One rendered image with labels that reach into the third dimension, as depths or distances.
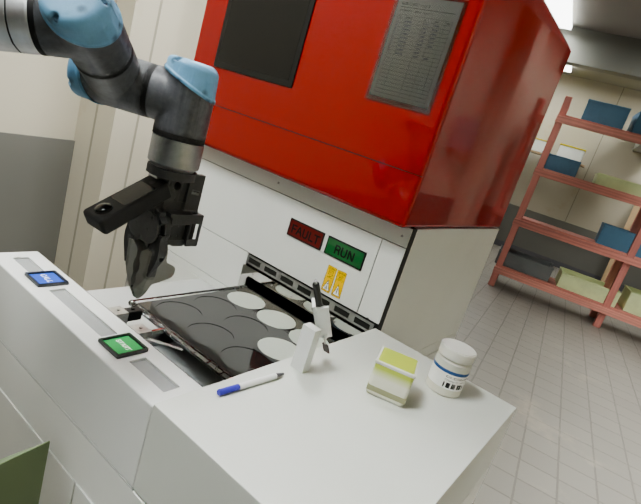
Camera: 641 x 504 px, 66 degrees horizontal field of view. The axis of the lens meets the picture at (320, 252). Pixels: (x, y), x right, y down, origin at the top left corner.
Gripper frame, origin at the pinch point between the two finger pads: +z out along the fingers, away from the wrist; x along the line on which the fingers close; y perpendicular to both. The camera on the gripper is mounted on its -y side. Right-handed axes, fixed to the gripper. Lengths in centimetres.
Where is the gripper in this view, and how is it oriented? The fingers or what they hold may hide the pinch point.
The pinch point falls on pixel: (133, 290)
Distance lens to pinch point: 82.0
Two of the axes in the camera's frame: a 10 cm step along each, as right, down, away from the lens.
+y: 5.9, -0.3, 8.1
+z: -2.9, 9.2, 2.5
